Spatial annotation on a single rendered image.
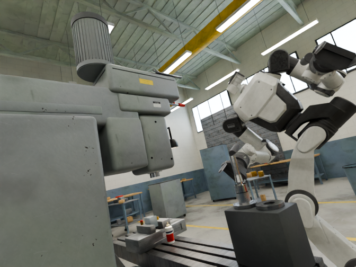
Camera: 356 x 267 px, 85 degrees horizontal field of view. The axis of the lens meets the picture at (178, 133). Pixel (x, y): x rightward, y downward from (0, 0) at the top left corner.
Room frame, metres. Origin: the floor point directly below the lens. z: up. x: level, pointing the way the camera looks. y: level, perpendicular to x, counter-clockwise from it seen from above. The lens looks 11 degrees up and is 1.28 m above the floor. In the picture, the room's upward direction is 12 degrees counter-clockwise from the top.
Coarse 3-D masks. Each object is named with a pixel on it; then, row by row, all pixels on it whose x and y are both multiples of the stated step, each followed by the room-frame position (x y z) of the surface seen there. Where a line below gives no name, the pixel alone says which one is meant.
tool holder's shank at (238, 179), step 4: (232, 156) 0.77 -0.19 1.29; (232, 160) 0.77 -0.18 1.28; (236, 160) 0.77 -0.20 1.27; (232, 164) 0.77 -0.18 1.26; (236, 164) 0.77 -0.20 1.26; (236, 168) 0.77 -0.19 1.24; (236, 172) 0.77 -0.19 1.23; (236, 176) 0.77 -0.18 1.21; (240, 176) 0.77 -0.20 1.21; (236, 180) 0.77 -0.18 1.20; (240, 180) 0.77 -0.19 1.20
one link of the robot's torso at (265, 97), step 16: (256, 80) 0.99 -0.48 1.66; (272, 80) 0.97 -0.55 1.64; (240, 96) 1.09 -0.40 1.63; (256, 96) 1.01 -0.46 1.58; (272, 96) 0.98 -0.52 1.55; (288, 96) 0.97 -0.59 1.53; (240, 112) 1.10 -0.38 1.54; (256, 112) 1.04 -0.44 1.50; (272, 112) 1.00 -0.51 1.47; (288, 112) 0.97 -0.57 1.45; (272, 128) 1.05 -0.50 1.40
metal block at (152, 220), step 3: (150, 216) 1.25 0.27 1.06; (153, 216) 1.23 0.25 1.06; (156, 216) 1.24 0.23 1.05; (144, 219) 1.24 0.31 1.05; (147, 219) 1.22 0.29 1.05; (150, 219) 1.21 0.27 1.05; (153, 219) 1.22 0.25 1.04; (156, 219) 1.23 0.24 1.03; (147, 222) 1.22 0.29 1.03; (150, 222) 1.20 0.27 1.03; (153, 222) 1.22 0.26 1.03; (156, 222) 1.23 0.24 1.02; (156, 225) 1.23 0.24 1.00
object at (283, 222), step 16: (240, 208) 0.75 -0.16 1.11; (256, 208) 0.70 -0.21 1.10; (272, 208) 0.66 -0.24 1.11; (288, 208) 0.65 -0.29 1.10; (240, 224) 0.74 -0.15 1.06; (256, 224) 0.69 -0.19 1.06; (272, 224) 0.64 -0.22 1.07; (288, 224) 0.64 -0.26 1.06; (240, 240) 0.76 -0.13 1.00; (256, 240) 0.70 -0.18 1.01; (272, 240) 0.65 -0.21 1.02; (288, 240) 0.62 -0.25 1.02; (304, 240) 0.67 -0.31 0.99; (240, 256) 0.77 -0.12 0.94; (256, 256) 0.71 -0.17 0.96; (272, 256) 0.67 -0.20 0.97; (288, 256) 0.62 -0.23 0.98; (304, 256) 0.65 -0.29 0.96
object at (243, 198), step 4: (236, 188) 0.77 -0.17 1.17; (240, 188) 0.76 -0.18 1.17; (244, 188) 0.76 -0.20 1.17; (236, 192) 0.77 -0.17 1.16; (240, 192) 0.76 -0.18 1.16; (244, 192) 0.76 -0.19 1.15; (248, 192) 0.77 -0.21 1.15; (240, 196) 0.76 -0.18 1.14; (244, 196) 0.76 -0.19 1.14; (248, 196) 0.76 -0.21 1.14; (240, 200) 0.77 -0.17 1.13; (244, 200) 0.76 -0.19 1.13; (248, 200) 0.76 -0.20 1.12
